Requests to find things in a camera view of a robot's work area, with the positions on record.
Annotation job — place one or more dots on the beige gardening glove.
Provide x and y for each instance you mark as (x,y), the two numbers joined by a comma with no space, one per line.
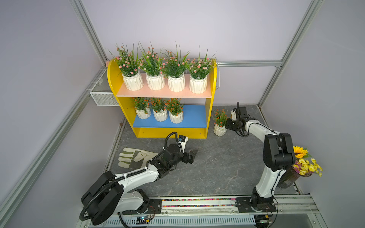
(134,158)

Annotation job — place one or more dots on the white mesh basket left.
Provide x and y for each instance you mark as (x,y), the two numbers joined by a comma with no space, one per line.
(99,90)

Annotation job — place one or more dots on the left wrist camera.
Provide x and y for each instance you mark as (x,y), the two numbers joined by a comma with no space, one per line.
(182,142)

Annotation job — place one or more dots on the pink flower pot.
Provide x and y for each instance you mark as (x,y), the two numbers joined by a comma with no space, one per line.
(174,66)
(129,64)
(152,65)
(199,69)

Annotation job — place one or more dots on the yellow rack with shelves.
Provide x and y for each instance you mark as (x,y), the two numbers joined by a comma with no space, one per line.
(196,117)

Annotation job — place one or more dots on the sunflower bouquet in basket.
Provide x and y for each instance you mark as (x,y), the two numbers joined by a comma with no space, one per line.
(305,166)

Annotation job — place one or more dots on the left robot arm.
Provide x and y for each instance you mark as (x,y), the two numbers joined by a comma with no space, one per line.
(116,193)

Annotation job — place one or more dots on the orange flower pot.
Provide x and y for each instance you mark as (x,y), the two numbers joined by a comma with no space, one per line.
(159,110)
(175,109)
(141,106)
(220,122)

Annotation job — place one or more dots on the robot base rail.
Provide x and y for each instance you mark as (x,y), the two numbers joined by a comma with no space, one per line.
(287,211)

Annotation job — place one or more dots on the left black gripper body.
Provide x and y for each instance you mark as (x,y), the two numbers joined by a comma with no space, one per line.
(185,159)

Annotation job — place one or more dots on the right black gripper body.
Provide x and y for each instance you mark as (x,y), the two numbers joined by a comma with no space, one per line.
(232,125)

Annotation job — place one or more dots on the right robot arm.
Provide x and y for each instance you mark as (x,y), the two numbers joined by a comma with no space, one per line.
(278,155)

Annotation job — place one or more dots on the white wire basket rear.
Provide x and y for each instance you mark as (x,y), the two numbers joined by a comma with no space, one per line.
(218,79)

